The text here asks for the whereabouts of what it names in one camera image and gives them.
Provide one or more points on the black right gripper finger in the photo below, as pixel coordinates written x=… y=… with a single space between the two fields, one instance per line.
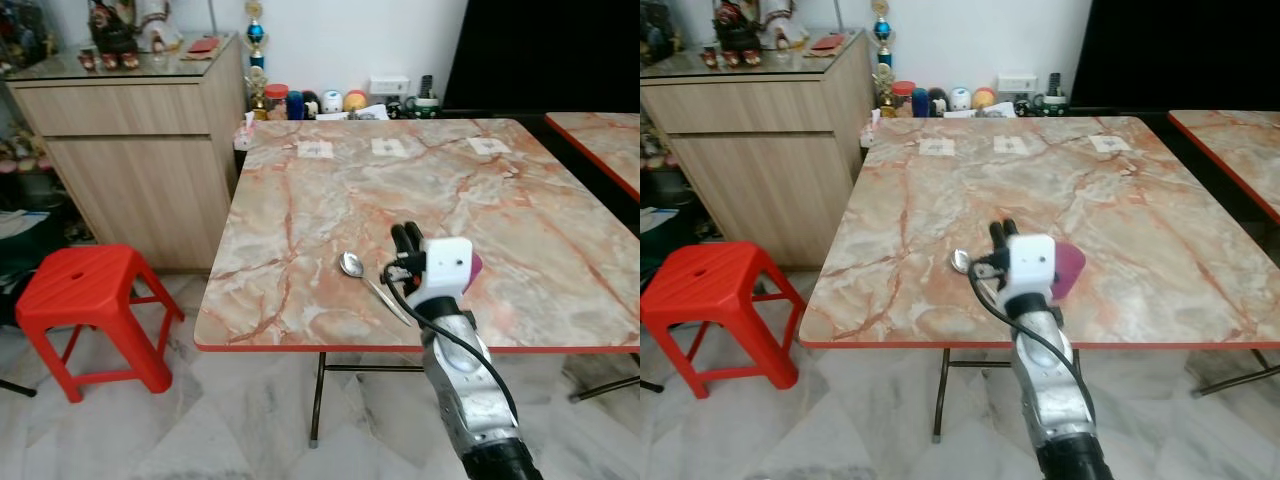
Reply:
x=415 y=238
x=400 y=242
x=1011 y=230
x=998 y=238

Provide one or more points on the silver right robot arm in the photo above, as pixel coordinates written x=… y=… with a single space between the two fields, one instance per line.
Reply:
x=466 y=392
x=1050 y=400

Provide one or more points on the silver metal spoon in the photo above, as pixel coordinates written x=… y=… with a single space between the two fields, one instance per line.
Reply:
x=351 y=263
x=960 y=260

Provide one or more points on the purple plastic bowl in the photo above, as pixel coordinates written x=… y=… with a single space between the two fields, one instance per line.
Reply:
x=476 y=266
x=1069 y=270

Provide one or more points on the marble pattern folding table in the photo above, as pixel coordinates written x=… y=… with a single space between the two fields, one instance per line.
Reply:
x=1150 y=230
x=330 y=215
x=605 y=145
x=1235 y=150

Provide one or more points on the white paper marker card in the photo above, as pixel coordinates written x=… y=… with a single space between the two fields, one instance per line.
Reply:
x=1110 y=144
x=315 y=149
x=1011 y=145
x=389 y=147
x=488 y=146
x=936 y=147

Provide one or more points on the dark green mug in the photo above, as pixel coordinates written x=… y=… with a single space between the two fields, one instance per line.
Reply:
x=425 y=105
x=1052 y=103

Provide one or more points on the black remote control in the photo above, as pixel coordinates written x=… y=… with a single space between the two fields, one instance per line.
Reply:
x=1053 y=82
x=426 y=85

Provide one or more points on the blue bottle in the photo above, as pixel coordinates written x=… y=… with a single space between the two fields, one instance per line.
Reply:
x=921 y=102
x=295 y=105

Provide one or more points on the jar with red lid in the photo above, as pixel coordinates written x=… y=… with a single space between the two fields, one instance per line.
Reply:
x=276 y=103
x=903 y=100

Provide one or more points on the pink and white bag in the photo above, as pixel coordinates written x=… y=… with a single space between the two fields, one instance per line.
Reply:
x=243 y=132
x=868 y=130

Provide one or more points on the small gold trophy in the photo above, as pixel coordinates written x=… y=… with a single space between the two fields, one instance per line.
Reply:
x=884 y=90
x=258 y=92

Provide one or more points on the blue and gold trophy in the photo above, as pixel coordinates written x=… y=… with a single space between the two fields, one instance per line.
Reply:
x=256 y=35
x=881 y=30

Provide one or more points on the black bag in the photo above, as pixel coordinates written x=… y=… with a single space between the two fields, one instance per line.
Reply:
x=30 y=250
x=655 y=240

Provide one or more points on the light wooden cabinet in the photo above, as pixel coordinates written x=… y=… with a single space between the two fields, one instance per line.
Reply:
x=140 y=170
x=760 y=165

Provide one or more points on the red packet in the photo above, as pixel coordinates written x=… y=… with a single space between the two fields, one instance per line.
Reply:
x=203 y=46
x=828 y=42

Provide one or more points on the red plastic stool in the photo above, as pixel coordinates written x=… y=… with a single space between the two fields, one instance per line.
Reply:
x=715 y=285
x=85 y=285

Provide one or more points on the white figurine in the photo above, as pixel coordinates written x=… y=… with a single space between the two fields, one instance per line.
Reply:
x=785 y=25
x=160 y=28

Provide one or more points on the dark seated figurine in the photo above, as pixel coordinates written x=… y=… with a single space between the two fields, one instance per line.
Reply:
x=738 y=30
x=113 y=35

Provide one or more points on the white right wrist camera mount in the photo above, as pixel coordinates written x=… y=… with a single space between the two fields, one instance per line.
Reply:
x=448 y=266
x=1030 y=266

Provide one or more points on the white wall socket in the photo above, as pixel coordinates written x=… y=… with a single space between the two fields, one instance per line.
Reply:
x=1017 y=82
x=389 y=85

